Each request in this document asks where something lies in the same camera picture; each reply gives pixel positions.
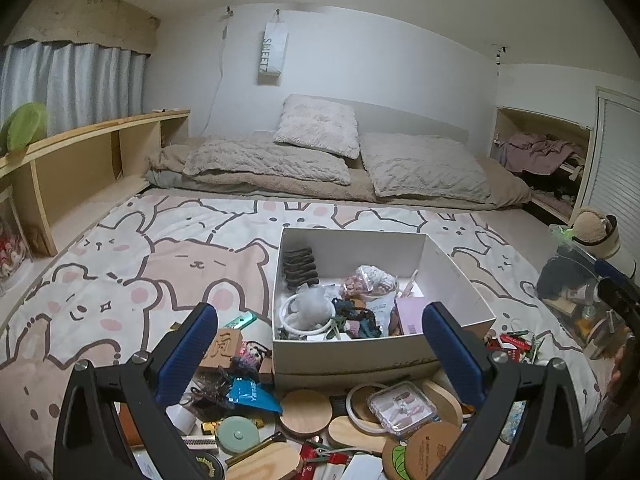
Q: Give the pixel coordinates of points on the clear box of press-on nails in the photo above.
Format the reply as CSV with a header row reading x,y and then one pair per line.
x,y
402,407

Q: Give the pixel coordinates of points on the beige printed curtain valance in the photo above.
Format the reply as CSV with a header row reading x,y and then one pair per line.
x,y
80,20

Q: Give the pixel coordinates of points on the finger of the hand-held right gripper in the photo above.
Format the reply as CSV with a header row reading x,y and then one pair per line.
x,y
620,296
617,272

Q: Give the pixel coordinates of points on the textured beige pillow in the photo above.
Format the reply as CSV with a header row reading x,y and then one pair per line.
x,y
265,162
425,167

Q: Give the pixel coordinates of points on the grey pompom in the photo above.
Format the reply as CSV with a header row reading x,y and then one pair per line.
x,y
312,307

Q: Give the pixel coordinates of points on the wooden bedside shelf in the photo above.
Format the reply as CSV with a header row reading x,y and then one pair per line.
x,y
75,175

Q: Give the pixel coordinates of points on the wooden embroidery hoop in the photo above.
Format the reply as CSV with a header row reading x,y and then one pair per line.
x,y
356,402

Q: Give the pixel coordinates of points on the teddy bear in clear bag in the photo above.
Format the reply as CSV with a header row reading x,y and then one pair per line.
x,y
12,255

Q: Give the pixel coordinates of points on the teal glitter packet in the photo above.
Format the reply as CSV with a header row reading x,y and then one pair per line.
x,y
512,420

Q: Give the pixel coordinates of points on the dark grey cloth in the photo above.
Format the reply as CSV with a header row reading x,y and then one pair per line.
x,y
562,277

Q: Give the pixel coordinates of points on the beige duvet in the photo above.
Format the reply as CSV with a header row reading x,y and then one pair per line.
x,y
505,187

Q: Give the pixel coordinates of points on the clear packet of pink pieces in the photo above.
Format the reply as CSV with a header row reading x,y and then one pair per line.
x,y
370,280

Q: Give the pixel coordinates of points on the blue foil packet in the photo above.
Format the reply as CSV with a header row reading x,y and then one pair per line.
x,y
252,395

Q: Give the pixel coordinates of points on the white cardboard box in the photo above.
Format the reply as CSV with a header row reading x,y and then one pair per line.
x,y
350,360

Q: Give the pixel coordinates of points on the grey-green blanket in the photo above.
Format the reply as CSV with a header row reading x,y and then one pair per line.
x,y
162,179

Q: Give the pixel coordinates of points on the pale wooden board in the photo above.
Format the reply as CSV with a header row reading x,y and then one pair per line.
x,y
270,465

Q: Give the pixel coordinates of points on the oval wooden dish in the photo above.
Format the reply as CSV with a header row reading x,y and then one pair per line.
x,y
445,402

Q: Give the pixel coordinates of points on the fluffy square pillow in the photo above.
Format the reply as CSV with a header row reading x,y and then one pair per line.
x,y
320,125

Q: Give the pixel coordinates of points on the oval wooden piece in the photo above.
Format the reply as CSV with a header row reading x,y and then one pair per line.
x,y
350,435

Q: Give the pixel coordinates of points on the dark brown wavy hair clip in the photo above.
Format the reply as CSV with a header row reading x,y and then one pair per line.
x,y
300,267

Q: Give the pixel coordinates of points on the purple box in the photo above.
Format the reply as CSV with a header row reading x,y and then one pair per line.
x,y
411,312

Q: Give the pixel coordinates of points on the teal stick packet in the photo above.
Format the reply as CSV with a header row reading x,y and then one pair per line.
x,y
240,321

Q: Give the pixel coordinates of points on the green clothes peg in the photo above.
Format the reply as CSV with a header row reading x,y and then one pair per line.
x,y
536,347

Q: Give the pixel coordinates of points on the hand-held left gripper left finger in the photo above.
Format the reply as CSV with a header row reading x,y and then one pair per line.
x,y
185,355

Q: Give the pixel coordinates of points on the green plush toy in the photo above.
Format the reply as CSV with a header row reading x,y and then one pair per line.
x,y
25,125

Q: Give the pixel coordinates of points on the wall closet niche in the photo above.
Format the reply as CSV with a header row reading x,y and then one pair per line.
x,y
540,120

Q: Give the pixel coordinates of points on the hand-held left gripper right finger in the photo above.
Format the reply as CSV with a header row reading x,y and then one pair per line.
x,y
450,355

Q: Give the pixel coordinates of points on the white louvered door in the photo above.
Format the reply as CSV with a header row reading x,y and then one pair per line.
x,y
617,160

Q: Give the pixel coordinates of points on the wooden coaster green leaf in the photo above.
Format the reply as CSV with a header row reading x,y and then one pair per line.
x,y
425,452

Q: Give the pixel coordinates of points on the clear plastic storage bin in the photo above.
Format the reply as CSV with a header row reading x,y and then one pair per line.
x,y
565,310

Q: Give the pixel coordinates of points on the pale blue curtain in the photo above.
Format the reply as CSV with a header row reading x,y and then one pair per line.
x,y
75,90

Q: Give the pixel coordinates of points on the dark lace fabric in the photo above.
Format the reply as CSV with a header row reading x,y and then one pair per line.
x,y
357,317

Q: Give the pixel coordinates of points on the pile of clothes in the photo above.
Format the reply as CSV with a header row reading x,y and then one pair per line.
x,y
540,150

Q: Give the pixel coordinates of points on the carved wooden block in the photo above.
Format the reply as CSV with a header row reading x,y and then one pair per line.
x,y
225,347

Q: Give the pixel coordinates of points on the green round tin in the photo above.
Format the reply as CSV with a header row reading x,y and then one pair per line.
x,y
239,435

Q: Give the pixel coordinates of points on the white hanging paper bag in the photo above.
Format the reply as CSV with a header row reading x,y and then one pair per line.
x,y
272,55

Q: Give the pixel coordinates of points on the round wooden coaster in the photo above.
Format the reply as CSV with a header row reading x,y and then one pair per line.
x,y
305,412

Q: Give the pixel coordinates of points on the white headboard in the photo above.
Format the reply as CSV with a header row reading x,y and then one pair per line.
x,y
415,117

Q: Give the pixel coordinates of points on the plush toy in hat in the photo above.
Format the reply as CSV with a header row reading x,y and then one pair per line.
x,y
617,255

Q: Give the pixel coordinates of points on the printed animal blanket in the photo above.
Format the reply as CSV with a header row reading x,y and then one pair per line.
x,y
125,270

